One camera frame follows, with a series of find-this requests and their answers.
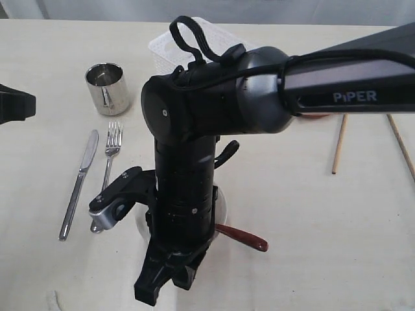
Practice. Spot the brown round plate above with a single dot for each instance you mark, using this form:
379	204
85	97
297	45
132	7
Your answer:
314	116

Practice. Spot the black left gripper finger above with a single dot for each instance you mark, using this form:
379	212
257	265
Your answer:
16	105

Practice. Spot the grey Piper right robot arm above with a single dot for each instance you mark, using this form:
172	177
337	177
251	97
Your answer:
246	92

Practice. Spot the silver fork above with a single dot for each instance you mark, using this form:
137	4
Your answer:
113	146

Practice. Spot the dark brown wooden spoon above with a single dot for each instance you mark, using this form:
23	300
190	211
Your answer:
243	237

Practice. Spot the silver table knife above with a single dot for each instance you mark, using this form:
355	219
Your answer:
87	159

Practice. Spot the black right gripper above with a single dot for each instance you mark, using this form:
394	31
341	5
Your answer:
182	213

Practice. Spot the wooden chopstick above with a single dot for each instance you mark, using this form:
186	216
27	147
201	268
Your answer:
339	144
401	144

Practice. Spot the speckled white ceramic bowl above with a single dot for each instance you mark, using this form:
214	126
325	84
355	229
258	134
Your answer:
221	215

